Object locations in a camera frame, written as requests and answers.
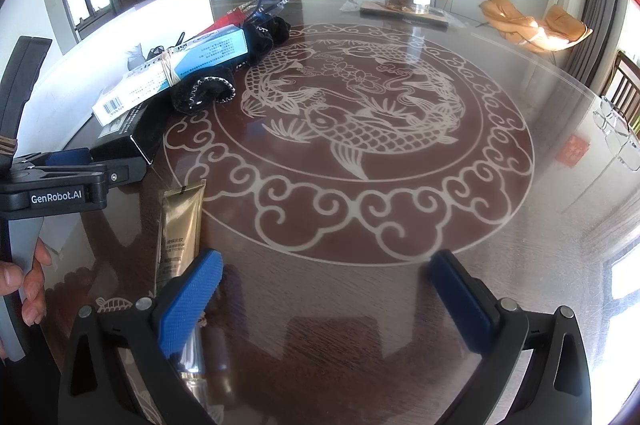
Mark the black fabric scrunchie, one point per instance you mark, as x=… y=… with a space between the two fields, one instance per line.
x=270 y=37

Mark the clear eyeglasses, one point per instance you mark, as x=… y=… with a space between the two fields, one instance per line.
x=617 y=125

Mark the wooden tray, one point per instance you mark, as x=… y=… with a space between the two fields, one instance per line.
x=380 y=11

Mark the blue white carton box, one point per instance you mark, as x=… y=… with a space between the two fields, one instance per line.
x=200 y=55

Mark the dark wooden chair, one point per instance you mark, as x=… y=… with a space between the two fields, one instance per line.
x=625 y=90

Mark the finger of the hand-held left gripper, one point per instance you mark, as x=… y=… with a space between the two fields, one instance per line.
x=70 y=157
x=125 y=175

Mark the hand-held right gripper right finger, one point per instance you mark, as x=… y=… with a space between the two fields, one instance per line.
x=460 y=300

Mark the blue transparent hair clip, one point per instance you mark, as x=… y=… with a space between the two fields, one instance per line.
x=267 y=2

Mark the brown fish-patterned glass desktop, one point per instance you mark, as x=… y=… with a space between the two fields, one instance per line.
x=350 y=285

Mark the gold cosmetic tube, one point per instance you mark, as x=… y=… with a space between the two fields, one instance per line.
x=180 y=230

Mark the red hair clip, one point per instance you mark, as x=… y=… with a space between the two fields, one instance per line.
x=230 y=19

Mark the clear plastic bag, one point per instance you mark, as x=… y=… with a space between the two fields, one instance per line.
x=355 y=5

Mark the orange lounge chair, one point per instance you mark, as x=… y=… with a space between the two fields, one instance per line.
x=515 y=22

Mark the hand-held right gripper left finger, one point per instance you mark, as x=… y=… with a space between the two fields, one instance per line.
x=190 y=300

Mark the black carton box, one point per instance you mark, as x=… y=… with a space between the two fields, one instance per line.
x=130 y=132

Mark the person's left hand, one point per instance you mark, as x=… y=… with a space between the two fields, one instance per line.
x=36 y=295

